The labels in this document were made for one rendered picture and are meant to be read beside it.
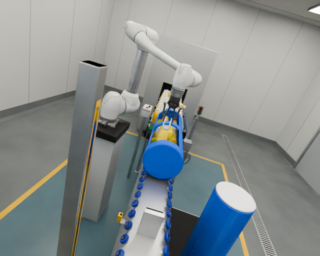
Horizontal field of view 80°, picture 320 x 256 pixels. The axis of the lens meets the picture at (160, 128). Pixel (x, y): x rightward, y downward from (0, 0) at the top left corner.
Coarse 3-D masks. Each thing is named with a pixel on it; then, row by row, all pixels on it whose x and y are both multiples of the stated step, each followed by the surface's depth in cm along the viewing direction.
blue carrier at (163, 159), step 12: (156, 120) 187; (180, 120) 191; (180, 132) 162; (156, 144) 127; (168, 144) 127; (180, 144) 140; (144, 156) 131; (156, 156) 130; (168, 156) 129; (180, 156) 128; (156, 168) 133; (168, 168) 132; (180, 168) 131
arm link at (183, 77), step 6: (180, 66) 119; (186, 66) 118; (180, 72) 119; (186, 72) 118; (174, 78) 122; (180, 78) 119; (186, 78) 120; (192, 78) 125; (174, 84) 123; (180, 84) 121; (186, 84) 122
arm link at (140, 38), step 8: (136, 40) 137; (144, 40) 134; (144, 48) 136; (152, 48) 133; (160, 56) 135; (168, 56) 136; (168, 64) 138; (176, 64) 137; (192, 72) 130; (200, 80) 135
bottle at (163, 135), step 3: (162, 129) 138; (165, 129) 136; (159, 132) 137; (162, 132) 136; (165, 132) 135; (159, 135) 136; (162, 135) 135; (165, 135) 135; (159, 138) 136; (162, 138) 135; (165, 138) 136
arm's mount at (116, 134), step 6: (120, 120) 181; (102, 126) 160; (108, 126) 163; (120, 126) 170; (126, 126) 176; (102, 132) 153; (108, 132) 155; (114, 132) 158; (120, 132) 161; (102, 138) 155; (108, 138) 154; (114, 138) 153
